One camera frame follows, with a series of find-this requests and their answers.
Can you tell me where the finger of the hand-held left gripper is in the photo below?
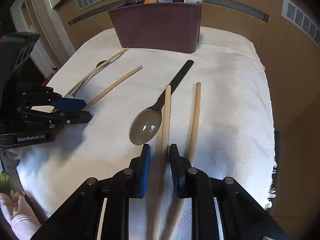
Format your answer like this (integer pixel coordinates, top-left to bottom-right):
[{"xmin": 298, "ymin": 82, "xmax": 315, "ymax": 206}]
[
  {"xmin": 17, "ymin": 82, "xmax": 87, "ymax": 111},
  {"xmin": 17, "ymin": 107, "xmax": 92, "ymax": 130}
]

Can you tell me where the black-handled grey spoon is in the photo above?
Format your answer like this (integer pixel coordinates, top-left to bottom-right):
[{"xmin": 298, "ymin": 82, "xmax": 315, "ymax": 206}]
[{"xmin": 129, "ymin": 59, "xmax": 195, "ymax": 146}]

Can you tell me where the person's foot in pink sock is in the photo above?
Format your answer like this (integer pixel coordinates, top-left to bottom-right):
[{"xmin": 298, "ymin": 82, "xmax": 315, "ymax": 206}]
[{"xmin": 0, "ymin": 190, "xmax": 42, "ymax": 240}]

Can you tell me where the short grey vent grille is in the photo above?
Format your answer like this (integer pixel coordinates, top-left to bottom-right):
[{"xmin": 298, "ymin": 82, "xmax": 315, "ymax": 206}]
[{"xmin": 281, "ymin": 0, "xmax": 320, "ymax": 46}]

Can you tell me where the small metal spoon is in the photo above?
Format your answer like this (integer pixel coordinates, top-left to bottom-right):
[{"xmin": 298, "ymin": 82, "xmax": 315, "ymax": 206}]
[{"xmin": 62, "ymin": 60, "xmax": 108, "ymax": 98}]

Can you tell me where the wooden chopstick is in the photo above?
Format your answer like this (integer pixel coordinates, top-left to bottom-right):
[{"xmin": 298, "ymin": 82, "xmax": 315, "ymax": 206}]
[
  {"xmin": 151, "ymin": 84, "xmax": 172, "ymax": 240},
  {"xmin": 65, "ymin": 47, "xmax": 129, "ymax": 97},
  {"xmin": 166, "ymin": 81, "xmax": 202, "ymax": 240},
  {"xmin": 81, "ymin": 65, "xmax": 143, "ymax": 111}
]

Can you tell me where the purple plastic utensil holder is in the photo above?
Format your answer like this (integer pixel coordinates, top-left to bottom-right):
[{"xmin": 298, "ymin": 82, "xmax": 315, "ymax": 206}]
[{"xmin": 107, "ymin": 0, "xmax": 204, "ymax": 54}]

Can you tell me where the wooden cabinet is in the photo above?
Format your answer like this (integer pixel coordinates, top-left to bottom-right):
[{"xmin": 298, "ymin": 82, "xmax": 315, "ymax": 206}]
[{"xmin": 27, "ymin": 0, "xmax": 320, "ymax": 240}]

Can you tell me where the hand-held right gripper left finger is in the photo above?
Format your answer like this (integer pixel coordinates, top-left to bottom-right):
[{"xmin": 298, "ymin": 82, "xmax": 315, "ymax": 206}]
[{"xmin": 30, "ymin": 144, "xmax": 152, "ymax": 240}]

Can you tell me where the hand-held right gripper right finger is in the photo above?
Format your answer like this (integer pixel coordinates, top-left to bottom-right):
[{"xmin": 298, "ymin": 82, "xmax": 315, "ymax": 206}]
[{"xmin": 169, "ymin": 144, "xmax": 292, "ymax": 240}]

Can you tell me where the white tablecloth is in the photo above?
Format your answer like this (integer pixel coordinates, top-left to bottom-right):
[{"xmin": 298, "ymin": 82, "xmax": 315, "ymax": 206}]
[{"xmin": 16, "ymin": 26, "xmax": 278, "ymax": 240}]

